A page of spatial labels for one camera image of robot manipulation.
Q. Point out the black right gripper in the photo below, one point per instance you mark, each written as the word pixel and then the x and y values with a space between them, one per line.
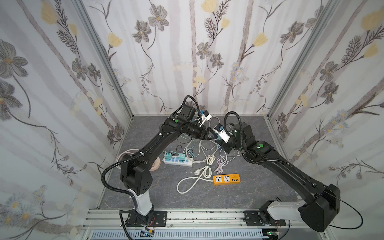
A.
pixel 227 142

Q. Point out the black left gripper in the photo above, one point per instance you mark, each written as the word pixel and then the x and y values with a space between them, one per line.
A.
pixel 205 133

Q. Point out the white blue power strip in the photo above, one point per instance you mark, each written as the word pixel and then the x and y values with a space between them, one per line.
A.
pixel 187 162

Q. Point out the teal charger plug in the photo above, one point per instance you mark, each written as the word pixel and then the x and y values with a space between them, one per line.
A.
pixel 181 157
pixel 168 156

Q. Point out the orange power strip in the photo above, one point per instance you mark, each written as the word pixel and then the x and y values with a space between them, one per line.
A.
pixel 231 179

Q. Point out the round pink power socket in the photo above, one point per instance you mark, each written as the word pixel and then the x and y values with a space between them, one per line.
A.
pixel 156 165

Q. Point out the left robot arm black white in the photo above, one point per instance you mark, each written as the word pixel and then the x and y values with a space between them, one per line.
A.
pixel 183 113

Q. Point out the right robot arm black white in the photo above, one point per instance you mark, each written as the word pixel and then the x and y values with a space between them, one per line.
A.
pixel 319 204

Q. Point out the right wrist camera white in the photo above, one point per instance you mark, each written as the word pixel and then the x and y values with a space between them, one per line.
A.
pixel 221 132

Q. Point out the white slotted cable duct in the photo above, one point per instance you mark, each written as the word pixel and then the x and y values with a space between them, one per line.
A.
pixel 204 234

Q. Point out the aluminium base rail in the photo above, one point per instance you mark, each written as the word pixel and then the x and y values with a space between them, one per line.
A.
pixel 111 225

